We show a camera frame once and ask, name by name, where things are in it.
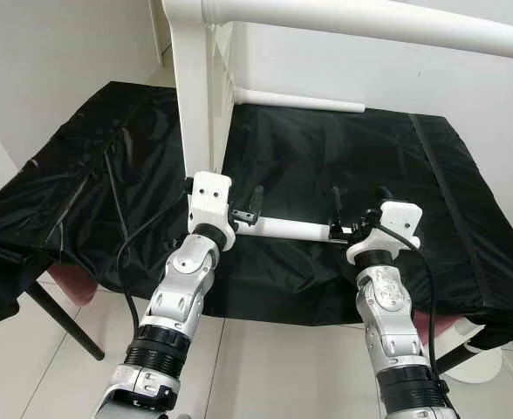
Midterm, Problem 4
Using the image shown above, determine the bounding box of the pink cloth with white hem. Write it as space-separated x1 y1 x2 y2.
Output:
412 310 462 346

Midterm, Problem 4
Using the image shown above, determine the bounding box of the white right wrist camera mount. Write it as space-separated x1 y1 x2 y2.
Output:
345 201 425 267

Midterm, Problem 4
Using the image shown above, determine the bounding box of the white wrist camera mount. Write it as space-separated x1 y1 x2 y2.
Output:
345 201 425 267
187 171 237 252

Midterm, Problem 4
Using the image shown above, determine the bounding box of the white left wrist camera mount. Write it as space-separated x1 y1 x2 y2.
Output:
187 171 237 252

